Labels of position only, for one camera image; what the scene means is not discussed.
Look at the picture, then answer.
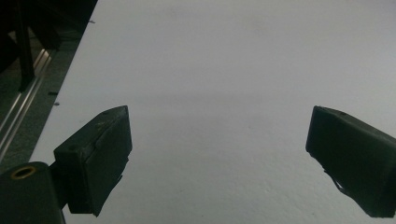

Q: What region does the black stand leg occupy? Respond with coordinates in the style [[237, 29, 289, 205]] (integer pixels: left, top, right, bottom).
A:
[[13, 0, 35, 93]]

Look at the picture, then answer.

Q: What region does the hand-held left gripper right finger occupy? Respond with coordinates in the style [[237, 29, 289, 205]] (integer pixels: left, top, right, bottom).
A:
[[304, 105, 396, 218]]

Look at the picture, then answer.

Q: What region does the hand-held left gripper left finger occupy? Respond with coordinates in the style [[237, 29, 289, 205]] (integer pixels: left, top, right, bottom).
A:
[[49, 105, 134, 217]]

